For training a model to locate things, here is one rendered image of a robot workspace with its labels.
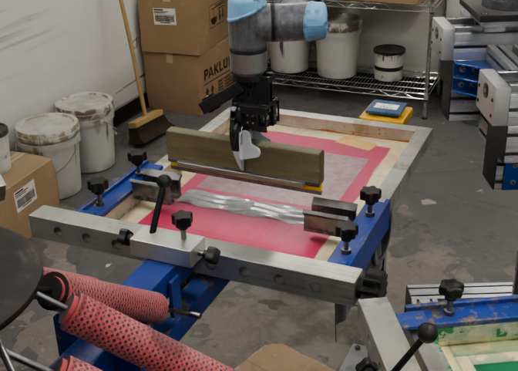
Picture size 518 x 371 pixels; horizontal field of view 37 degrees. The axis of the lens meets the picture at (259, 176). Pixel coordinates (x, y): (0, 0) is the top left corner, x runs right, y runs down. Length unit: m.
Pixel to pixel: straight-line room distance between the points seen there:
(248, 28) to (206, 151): 0.31
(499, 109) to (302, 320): 1.50
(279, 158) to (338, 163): 0.39
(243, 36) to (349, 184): 0.52
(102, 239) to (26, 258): 0.62
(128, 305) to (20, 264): 0.28
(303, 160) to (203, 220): 0.28
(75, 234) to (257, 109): 0.44
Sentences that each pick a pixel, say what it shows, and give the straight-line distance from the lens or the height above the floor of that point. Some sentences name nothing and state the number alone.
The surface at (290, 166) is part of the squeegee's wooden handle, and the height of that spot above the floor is 1.10.
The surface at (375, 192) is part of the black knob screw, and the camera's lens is 1.60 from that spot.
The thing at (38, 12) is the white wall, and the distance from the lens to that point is 4.26.
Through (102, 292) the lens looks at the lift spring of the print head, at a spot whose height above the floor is 1.17.
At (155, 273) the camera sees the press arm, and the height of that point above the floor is 1.04.
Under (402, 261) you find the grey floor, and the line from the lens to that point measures 3.42.
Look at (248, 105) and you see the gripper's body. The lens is 1.58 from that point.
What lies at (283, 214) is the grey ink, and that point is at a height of 0.96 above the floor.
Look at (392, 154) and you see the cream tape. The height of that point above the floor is 0.95.
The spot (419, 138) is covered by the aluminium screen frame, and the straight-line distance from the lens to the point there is 2.06.
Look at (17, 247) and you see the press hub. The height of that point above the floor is 1.31.
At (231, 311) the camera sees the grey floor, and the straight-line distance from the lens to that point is 3.08.
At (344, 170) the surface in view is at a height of 0.95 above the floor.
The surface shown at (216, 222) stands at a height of 0.95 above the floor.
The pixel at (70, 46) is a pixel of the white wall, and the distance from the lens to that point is 4.49.
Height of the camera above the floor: 1.77
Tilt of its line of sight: 25 degrees down
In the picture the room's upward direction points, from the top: 2 degrees counter-clockwise
